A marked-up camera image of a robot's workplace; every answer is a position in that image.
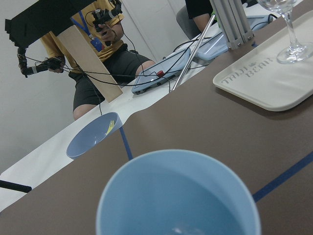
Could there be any person in yellow shirt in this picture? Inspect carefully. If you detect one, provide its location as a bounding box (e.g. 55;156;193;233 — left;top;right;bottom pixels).
41;0;155;120

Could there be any aluminium frame post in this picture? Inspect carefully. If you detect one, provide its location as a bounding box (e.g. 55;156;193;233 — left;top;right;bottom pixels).
210;0;254;50

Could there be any blue bowl with fork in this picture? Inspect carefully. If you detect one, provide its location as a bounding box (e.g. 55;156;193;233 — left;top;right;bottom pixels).
66;112;122;160

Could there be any blue teach pendant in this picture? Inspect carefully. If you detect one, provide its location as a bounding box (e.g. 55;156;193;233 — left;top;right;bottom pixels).
132;48;191;95
195;15;273;61

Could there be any clear wine glass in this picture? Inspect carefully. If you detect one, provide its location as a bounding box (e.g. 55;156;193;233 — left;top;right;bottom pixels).
257;0;313;64

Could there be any cream bear tray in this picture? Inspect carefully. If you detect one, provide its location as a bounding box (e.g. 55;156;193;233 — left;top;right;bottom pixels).
210;20;313;112

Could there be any person in black shirt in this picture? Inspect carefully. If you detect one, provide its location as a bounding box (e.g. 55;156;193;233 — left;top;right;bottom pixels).
185;0;213;32

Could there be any steel rod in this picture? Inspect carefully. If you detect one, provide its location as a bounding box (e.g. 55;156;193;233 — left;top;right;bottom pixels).
171;14;216;92

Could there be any light blue cup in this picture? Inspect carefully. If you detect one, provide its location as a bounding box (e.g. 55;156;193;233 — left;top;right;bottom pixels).
95;150;262;235

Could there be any yellow plastic fork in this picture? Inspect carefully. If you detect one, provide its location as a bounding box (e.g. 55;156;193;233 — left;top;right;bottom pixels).
106;120;115;136

